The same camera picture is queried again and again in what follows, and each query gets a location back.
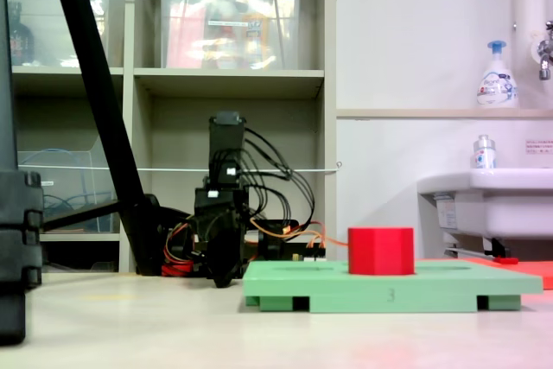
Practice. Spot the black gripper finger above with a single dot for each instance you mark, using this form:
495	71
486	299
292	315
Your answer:
216	256
231	256

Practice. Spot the red octagonal pillar block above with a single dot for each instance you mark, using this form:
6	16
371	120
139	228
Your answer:
380	252

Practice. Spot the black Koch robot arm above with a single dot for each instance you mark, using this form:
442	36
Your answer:
226	135

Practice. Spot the circuit board with connectors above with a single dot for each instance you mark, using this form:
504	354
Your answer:
317	252

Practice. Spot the black tripod strut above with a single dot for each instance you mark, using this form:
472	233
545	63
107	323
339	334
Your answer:
82	215

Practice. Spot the green shape sorting board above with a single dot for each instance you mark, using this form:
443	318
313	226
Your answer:
367	295

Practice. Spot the clear plastic file box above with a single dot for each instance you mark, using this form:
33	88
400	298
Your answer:
65	179

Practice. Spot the black tripod leg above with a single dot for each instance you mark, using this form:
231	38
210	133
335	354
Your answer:
6	62
99	105

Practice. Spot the large clear plastic bin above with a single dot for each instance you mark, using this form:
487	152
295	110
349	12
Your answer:
194	40

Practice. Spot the pink capped orange bottle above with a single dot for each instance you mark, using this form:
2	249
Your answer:
256	32

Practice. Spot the notched black stack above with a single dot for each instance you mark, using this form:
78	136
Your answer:
17	235

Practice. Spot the dark patterned bottle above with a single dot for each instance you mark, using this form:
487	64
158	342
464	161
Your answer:
20	40

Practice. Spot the small clear sanitiser bottle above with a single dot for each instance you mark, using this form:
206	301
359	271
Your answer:
484	155

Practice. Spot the white ceramic sink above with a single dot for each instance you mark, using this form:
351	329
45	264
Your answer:
497	205

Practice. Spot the small red flat piece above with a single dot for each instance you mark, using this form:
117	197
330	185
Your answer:
506	260

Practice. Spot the white pump soap bottle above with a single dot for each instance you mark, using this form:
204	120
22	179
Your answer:
497	84

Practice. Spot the white sign red text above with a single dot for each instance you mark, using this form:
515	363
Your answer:
539	146

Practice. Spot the chrome faucet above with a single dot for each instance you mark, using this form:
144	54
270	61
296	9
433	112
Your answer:
545	53

